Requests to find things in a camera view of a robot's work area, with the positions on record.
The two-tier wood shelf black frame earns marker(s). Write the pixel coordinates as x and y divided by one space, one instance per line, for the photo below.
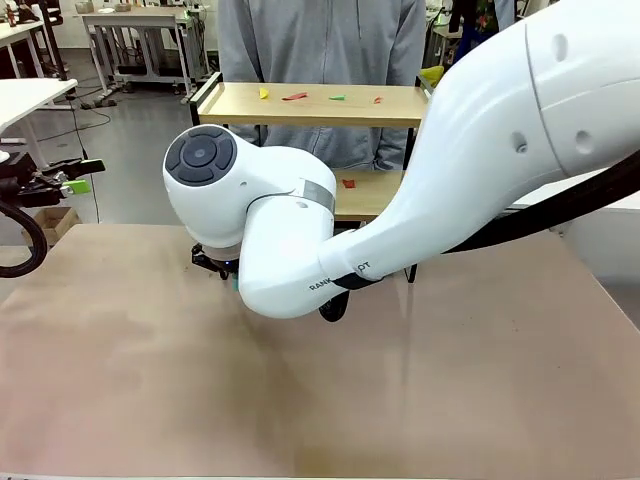
300 112

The person torso grey hoodie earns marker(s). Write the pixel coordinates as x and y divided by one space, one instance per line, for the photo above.
320 40

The floor power strip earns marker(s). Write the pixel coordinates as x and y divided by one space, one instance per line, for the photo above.
100 102

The white background table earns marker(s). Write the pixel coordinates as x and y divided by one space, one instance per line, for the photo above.
20 32

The white side table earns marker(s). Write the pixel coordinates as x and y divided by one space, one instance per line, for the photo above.
30 97

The open cardboard box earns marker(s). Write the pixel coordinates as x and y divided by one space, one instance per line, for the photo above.
50 222

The yellow-green object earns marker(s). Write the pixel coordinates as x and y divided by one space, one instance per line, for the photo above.
432 75

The background person blue trousers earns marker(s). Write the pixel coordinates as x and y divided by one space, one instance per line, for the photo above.
470 30

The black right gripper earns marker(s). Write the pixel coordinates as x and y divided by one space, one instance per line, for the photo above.
215 262

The long red paper scrap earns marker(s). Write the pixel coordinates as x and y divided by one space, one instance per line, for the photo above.
295 96

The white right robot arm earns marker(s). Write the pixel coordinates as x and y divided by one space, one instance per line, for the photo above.
475 150

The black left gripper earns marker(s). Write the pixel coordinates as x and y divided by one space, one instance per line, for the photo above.
17 182

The person left forearm grey sleeve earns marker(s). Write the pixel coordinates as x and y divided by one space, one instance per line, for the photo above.
395 150

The green paper scrap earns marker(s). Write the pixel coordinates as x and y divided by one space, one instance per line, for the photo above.
337 97

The yellow paper scrap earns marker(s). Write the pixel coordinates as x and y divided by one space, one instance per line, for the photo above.
264 93

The grey background workbench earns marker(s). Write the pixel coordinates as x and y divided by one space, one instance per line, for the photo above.
135 20

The black stand pole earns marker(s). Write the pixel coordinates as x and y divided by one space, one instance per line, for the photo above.
52 40

